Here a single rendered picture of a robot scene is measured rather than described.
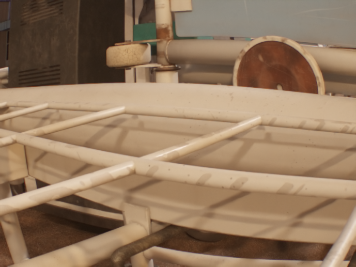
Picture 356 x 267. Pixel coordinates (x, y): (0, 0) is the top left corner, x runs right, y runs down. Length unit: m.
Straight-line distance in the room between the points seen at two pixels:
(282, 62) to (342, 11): 0.13
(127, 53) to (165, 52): 0.05
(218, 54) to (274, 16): 0.10
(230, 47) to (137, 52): 0.13
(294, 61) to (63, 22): 0.87
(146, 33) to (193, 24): 0.46
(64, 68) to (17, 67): 0.23
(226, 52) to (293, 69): 0.11
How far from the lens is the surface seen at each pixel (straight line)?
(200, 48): 0.56
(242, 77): 0.49
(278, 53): 0.48
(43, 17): 1.29
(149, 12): 1.05
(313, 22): 0.52
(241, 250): 1.11
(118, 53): 0.61
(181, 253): 0.67
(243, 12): 0.55
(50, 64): 1.26
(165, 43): 0.59
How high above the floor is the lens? 0.52
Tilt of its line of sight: 11 degrees down
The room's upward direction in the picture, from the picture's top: 3 degrees counter-clockwise
